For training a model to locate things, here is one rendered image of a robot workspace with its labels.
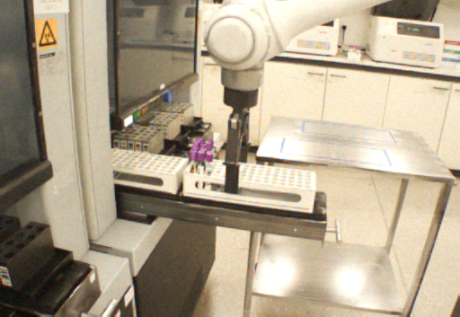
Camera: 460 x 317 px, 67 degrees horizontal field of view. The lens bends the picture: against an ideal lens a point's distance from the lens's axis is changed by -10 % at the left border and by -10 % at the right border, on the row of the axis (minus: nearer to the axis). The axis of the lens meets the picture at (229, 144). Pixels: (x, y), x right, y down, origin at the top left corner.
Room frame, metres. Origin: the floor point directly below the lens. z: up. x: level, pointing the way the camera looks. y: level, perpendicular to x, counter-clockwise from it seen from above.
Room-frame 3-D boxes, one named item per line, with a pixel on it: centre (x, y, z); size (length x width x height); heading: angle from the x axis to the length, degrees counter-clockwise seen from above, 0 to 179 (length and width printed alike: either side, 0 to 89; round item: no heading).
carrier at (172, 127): (1.16, 0.19, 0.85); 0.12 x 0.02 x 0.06; 169
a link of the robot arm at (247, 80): (0.81, -0.02, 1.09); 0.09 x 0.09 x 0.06
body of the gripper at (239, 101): (0.81, -0.02, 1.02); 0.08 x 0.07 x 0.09; 169
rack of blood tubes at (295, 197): (0.80, -0.05, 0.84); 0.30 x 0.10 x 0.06; 79
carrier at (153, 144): (1.01, 0.22, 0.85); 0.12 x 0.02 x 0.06; 170
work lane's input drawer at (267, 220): (0.83, 0.08, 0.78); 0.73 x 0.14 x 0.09; 79
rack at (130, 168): (0.86, 0.26, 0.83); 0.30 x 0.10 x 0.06; 79
